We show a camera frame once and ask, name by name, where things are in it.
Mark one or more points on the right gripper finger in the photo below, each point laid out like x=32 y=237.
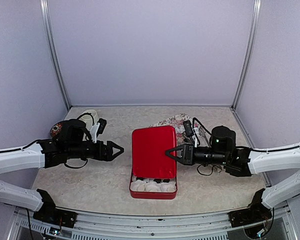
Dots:
x=176 y=149
x=176 y=156

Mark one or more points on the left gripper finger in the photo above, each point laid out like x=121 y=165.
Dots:
x=113 y=145
x=115 y=155

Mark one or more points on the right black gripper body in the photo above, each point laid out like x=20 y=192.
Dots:
x=189 y=154

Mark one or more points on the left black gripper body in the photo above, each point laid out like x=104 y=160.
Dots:
x=101 y=156

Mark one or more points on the red tin lid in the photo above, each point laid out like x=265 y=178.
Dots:
x=149 y=146

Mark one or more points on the dark chocolate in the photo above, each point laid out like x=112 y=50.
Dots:
x=157 y=180

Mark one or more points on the white round chocolate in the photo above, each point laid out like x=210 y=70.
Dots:
x=141 y=188

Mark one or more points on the red chocolate tin box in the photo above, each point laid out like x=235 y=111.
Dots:
x=149 y=184

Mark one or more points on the steel serving tongs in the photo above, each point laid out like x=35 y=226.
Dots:
x=199 y=137

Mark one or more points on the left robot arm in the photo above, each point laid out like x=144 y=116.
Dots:
x=70 y=140

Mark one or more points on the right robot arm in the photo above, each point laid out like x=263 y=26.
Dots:
x=240 y=161

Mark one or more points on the floral tray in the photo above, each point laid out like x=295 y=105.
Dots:
x=176 y=121

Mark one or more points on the cream ribbed mug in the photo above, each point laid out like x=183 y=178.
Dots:
x=89 y=116

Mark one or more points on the dark red patterned coaster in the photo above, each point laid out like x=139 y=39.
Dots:
x=56 y=129

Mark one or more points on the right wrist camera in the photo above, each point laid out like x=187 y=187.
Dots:
x=190 y=135

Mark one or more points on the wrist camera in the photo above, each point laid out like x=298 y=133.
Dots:
x=97 y=129
x=190 y=135

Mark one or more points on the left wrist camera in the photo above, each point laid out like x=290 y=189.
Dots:
x=97 y=129

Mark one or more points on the front aluminium rail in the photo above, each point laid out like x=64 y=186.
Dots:
x=102 y=226

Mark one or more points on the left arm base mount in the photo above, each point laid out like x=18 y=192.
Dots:
x=58 y=217

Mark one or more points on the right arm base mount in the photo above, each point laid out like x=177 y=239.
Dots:
x=248 y=216

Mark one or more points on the right aluminium frame post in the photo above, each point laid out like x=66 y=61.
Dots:
x=248 y=53

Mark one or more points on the aluminium frame post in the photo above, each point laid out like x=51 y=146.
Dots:
x=248 y=53
x=44 y=6

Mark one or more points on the left aluminium frame post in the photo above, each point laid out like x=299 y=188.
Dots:
x=44 y=6

